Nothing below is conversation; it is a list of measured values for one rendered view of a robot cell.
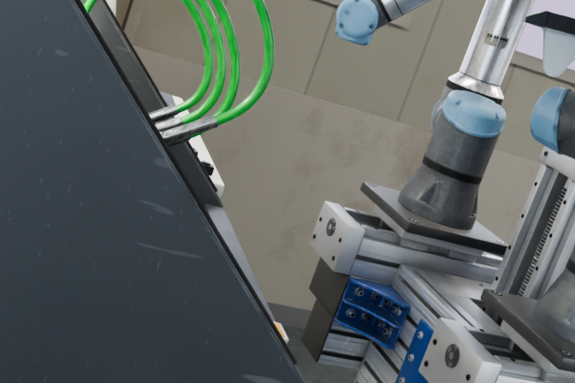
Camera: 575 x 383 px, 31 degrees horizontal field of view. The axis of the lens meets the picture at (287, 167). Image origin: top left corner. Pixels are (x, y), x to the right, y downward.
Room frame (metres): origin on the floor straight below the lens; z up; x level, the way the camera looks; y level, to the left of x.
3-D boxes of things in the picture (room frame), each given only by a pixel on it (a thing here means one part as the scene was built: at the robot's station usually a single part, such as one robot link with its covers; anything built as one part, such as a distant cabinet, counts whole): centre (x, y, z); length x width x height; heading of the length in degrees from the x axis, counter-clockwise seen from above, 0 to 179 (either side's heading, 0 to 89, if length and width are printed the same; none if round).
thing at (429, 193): (1.92, -0.29, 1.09); 0.15 x 0.15 x 0.10
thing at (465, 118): (1.93, -0.29, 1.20); 0.13 x 0.12 x 0.14; 178
